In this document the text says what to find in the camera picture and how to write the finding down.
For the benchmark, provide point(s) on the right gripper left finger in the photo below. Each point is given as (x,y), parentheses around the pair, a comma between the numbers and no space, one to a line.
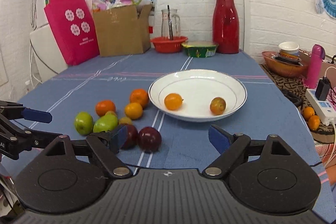
(104,147)

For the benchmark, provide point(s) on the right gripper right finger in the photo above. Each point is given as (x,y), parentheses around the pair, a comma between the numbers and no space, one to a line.
(232,150)

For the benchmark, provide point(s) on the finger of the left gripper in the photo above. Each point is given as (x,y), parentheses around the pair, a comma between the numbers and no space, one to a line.
(12,111)

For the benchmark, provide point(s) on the green pear-shaped apple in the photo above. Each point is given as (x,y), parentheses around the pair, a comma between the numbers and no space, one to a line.
(105,123)

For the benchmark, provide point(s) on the dark red plum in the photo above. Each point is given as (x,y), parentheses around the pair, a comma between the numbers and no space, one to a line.
(149,139)
(132,135)

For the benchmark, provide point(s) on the small brown-yellow fruit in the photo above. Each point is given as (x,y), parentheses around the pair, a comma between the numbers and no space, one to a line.
(110,112)
(125,120)

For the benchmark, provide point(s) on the orange tangerine with stem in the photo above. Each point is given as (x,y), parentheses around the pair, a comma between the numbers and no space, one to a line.
(104,106)

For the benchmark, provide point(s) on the yellow-orange citrus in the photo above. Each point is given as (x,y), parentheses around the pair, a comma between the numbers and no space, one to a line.
(133,110)

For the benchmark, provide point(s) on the red-yellow plum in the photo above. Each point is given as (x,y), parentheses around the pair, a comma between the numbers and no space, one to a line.
(218,106)

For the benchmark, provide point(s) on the small orange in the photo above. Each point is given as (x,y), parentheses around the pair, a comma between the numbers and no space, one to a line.
(173,101)
(313,123)
(308,112)

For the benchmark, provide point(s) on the blue striped tablecloth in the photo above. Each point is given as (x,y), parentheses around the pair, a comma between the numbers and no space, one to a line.
(281,181)

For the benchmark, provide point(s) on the white appliance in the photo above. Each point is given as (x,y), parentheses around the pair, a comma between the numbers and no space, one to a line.
(47,55)

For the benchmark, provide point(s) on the white ceramic plate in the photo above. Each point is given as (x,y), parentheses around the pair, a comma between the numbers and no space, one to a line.
(198,87)

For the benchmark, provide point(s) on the black leopard pattern cloth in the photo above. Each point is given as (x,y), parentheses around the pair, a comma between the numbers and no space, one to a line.
(324,134)

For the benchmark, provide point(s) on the orange patterned bowl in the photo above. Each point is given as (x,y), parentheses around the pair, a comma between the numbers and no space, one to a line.
(282,68)

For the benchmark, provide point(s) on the white power strip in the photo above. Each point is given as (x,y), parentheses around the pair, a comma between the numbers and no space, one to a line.
(323,109)

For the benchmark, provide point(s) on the green instant noodle bowl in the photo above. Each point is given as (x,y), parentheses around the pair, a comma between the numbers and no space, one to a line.
(201,49)

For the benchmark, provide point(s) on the black charger plug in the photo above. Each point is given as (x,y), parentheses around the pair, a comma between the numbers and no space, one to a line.
(322,89)

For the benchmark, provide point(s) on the pink tote bag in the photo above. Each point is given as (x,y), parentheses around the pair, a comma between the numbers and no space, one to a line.
(73,28)

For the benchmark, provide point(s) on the cardboard box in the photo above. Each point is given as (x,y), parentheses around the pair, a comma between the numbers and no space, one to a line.
(123,30)

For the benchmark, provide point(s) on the white cup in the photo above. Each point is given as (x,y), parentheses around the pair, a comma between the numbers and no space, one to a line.
(290,48)

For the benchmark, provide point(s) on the red plastic basket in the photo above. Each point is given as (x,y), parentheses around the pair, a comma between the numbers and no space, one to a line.
(165,45)

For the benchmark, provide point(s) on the black stirrer in pitcher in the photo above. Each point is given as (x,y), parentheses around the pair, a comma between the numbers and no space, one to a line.
(171,36)

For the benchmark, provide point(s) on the red thermos jug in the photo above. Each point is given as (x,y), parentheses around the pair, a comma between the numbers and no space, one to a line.
(226,27)

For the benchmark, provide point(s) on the pink thermos bottle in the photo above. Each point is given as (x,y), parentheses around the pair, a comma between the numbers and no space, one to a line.
(316,59)

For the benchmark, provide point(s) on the glass pitcher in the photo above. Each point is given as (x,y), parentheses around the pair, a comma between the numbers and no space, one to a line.
(176,23)

